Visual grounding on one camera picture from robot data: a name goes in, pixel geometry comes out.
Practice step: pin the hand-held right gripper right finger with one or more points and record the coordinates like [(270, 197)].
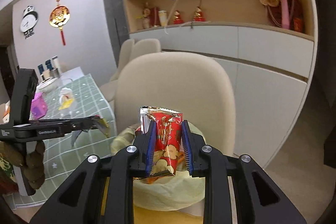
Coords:
[(187, 150)]

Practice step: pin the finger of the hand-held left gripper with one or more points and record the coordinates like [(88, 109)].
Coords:
[(78, 120), (78, 128)]

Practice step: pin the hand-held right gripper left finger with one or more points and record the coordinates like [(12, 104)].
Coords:
[(151, 150)]

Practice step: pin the red gold snack packet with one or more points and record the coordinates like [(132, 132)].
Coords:
[(165, 140)]

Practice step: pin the yellow bag lined bin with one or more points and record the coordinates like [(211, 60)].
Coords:
[(168, 192)]

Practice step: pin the person's left hand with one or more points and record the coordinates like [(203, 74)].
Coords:
[(35, 166)]

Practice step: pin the purple toy bin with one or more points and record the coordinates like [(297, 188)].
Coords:
[(38, 107)]

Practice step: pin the white yellow toy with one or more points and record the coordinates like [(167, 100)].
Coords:
[(66, 100)]

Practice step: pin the green checked tablecloth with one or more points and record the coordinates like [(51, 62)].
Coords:
[(86, 98)]

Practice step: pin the orange white tissue box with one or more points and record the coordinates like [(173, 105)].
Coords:
[(6, 113)]

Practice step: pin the white bowl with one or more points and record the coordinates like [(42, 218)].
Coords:
[(48, 85)]

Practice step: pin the dark wooden door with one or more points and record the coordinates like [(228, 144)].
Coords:
[(5, 77)]

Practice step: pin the white mug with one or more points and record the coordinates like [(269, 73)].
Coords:
[(46, 74)]

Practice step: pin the dark blue thermos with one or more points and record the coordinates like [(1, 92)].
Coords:
[(40, 69)]

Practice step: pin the steel kettle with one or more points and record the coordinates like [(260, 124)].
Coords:
[(54, 73)]

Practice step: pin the teal thermos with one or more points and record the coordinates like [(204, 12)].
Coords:
[(48, 64)]

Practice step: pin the white thermos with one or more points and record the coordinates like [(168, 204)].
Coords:
[(54, 62)]

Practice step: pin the yellow cushion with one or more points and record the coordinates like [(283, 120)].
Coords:
[(147, 216)]

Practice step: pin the beige dining chair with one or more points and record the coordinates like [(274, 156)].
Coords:
[(173, 82), (126, 53), (147, 47)]

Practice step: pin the grey glass cabinet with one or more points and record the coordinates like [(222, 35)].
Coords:
[(110, 16)]

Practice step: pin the white low cabinet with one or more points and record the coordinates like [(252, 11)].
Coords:
[(262, 69)]

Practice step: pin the flower vase ornament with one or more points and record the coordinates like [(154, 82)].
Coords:
[(144, 15)]

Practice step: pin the tall red box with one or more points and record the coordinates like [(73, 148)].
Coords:
[(154, 16)]

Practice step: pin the cream tumbler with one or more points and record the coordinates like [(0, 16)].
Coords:
[(162, 18)]

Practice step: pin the red doll figurine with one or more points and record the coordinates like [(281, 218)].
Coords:
[(177, 18), (198, 14)]

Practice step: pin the small red box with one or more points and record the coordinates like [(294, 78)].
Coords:
[(298, 25)]

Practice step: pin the panda wall clock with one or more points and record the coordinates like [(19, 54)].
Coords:
[(28, 23)]

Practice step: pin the red gold wall ornament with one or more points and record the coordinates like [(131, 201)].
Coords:
[(59, 18)]

